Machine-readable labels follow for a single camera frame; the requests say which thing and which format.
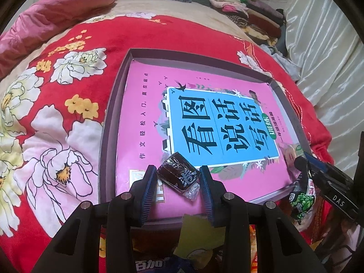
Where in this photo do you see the stack of folded clothes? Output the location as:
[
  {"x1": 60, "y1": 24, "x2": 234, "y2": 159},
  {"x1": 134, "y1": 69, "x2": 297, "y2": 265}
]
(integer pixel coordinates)
[{"x1": 209, "y1": 0, "x2": 286, "y2": 47}]

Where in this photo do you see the pink quilt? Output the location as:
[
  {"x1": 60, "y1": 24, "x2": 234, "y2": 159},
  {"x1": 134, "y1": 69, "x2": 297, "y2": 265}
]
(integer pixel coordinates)
[{"x1": 1, "y1": 0, "x2": 116, "y2": 78}]

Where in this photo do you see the pink Chinese workbook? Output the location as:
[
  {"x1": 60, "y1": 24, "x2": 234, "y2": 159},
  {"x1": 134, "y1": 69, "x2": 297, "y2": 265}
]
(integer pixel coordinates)
[{"x1": 115, "y1": 60, "x2": 300, "y2": 203}]

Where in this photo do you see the black green pea snack pack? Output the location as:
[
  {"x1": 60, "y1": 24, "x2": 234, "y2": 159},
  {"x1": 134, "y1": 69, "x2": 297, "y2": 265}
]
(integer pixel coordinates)
[{"x1": 289, "y1": 173, "x2": 316, "y2": 224}]

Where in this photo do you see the white satin curtain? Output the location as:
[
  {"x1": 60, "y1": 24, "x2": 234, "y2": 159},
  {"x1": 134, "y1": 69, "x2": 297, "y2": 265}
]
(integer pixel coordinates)
[{"x1": 286, "y1": 0, "x2": 363, "y2": 177}]

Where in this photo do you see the green yellow snack packet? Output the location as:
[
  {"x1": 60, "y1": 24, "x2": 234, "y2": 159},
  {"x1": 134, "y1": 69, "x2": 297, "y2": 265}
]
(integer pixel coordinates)
[{"x1": 173, "y1": 215, "x2": 225, "y2": 269}]

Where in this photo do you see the red floral blanket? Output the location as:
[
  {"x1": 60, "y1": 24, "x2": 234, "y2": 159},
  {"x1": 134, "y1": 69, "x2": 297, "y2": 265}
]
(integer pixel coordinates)
[{"x1": 1, "y1": 27, "x2": 333, "y2": 272}]

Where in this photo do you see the dark brown small candy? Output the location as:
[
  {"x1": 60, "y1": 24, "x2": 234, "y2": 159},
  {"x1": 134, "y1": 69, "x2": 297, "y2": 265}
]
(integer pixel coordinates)
[{"x1": 157, "y1": 152, "x2": 200, "y2": 202}]

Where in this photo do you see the floral basket with clothes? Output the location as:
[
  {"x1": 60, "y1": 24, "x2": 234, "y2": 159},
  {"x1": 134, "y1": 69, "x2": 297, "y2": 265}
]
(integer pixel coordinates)
[{"x1": 260, "y1": 44, "x2": 301, "y2": 83}]

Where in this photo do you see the dark shallow box tray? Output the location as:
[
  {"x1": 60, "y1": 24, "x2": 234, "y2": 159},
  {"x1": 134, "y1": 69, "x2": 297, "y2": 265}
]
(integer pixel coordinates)
[{"x1": 97, "y1": 48, "x2": 312, "y2": 231}]

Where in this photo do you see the blue wafer packet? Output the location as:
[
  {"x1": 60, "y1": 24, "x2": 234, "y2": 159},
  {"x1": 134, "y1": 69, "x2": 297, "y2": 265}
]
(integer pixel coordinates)
[{"x1": 135, "y1": 256, "x2": 185, "y2": 273}]

